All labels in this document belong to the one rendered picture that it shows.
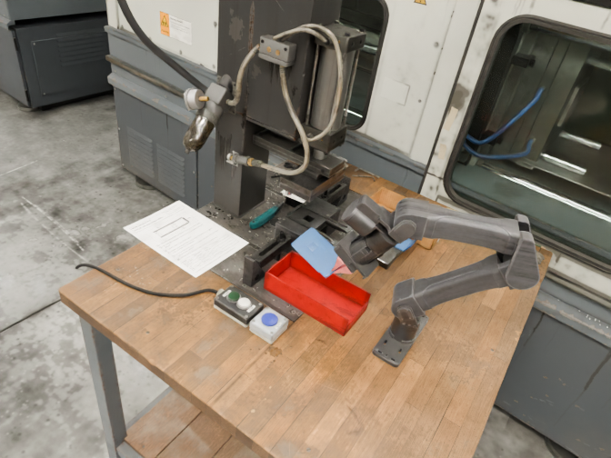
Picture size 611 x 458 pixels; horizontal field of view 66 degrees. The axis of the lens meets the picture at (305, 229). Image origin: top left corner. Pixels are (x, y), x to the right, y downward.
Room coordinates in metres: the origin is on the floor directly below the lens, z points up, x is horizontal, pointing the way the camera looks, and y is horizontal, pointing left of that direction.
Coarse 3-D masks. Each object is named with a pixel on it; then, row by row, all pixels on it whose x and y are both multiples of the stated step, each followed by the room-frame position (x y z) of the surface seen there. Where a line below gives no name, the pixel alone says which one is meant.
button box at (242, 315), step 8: (80, 264) 0.90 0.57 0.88; (88, 264) 0.89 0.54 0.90; (104, 272) 0.86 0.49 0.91; (120, 280) 0.84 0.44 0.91; (136, 288) 0.82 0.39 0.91; (208, 288) 0.86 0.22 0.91; (232, 288) 0.86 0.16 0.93; (168, 296) 0.82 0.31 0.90; (176, 296) 0.82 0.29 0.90; (184, 296) 0.83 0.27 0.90; (216, 296) 0.82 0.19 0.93; (224, 296) 0.82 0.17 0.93; (240, 296) 0.83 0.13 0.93; (248, 296) 0.84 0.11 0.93; (216, 304) 0.81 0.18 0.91; (224, 304) 0.80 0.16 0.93; (232, 304) 0.80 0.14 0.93; (256, 304) 0.82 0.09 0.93; (224, 312) 0.80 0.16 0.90; (232, 312) 0.78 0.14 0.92; (240, 312) 0.78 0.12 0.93; (248, 312) 0.79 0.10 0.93; (256, 312) 0.80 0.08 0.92; (240, 320) 0.77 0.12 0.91; (248, 320) 0.77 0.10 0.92
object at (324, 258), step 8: (312, 232) 1.00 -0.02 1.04; (296, 240) 0.98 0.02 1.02; (304, 240) 0.98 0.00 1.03; (312, 240) 0.97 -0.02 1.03; (320, 240) 0.97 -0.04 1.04; (296, 248) 0.95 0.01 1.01; (304, 248) 0.95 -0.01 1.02; (320, 248) 0.95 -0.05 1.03; (328, 248) 0.95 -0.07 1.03; (312, 256) 0.93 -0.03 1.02; (320, 256) 0.93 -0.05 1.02; (328, 256) 0.93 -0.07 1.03; (336, 256) 0.93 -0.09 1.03; (320, 264) 0.91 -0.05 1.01; (328, 264) 0.91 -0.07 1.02; (320, 272) 0.89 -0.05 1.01; (328, 272) 0.89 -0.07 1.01
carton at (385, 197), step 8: (376, 192) 1.38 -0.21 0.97; (384, 192) 1.41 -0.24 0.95; (392, 192) 1.40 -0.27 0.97; (376, 200) 1.39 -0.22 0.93; (384, 200) 1.41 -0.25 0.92; (392, 200) 1.39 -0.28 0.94; (392, 208) 1.39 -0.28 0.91; (416, 240) 1.22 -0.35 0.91; (424, 240) 1.21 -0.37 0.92; (432, 240) 1.20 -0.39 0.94
